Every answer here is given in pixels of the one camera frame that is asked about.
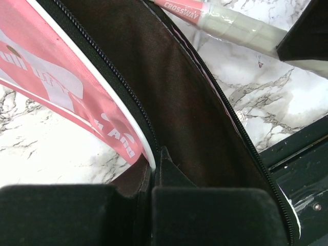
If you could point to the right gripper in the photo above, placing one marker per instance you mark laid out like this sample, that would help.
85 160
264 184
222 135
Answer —
307 39

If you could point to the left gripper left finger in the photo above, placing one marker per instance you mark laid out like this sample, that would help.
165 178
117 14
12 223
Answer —
84 214

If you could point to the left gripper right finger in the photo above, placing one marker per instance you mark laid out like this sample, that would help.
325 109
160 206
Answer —
183 214

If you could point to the pink badminton racket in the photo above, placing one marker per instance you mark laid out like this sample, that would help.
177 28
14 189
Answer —
230 28

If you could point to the pink racket bag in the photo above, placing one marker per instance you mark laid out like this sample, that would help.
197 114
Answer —
125 72

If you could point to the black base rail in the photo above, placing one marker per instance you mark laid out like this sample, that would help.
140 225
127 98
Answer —
299 165

